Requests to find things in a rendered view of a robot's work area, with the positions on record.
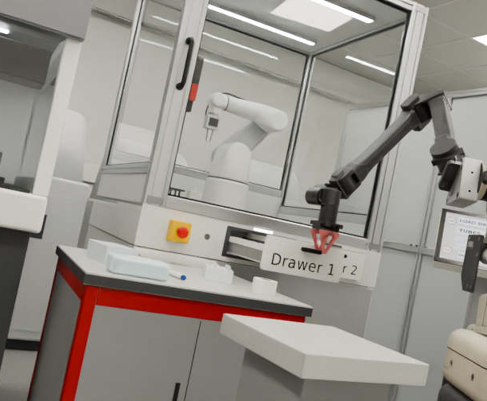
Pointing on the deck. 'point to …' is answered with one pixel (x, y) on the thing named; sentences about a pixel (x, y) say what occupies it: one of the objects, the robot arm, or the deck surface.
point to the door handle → (186, 63)
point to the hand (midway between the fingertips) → (321, 251)
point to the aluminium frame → (407, 72)
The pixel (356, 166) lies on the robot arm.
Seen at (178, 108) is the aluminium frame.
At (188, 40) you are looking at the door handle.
